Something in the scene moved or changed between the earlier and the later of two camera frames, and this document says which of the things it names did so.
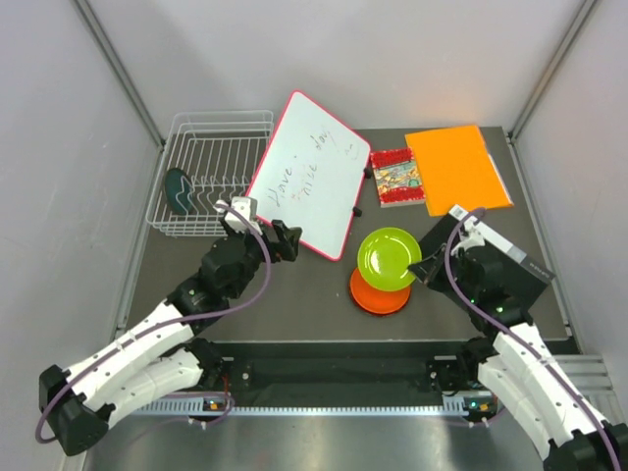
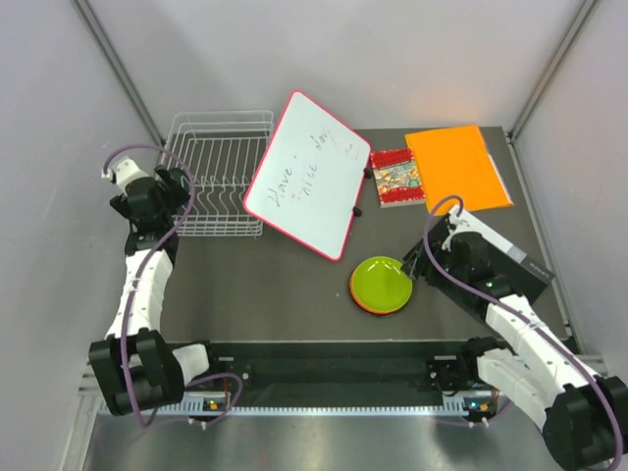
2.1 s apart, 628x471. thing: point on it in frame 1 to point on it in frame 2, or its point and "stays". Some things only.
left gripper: (287, 247) to (176, 195)
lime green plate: (384, 256) to (380, 285)
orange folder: (457, 170) stays
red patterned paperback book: (397, 178) stays
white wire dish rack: (211, 157) stays
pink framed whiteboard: (310, 174) stays
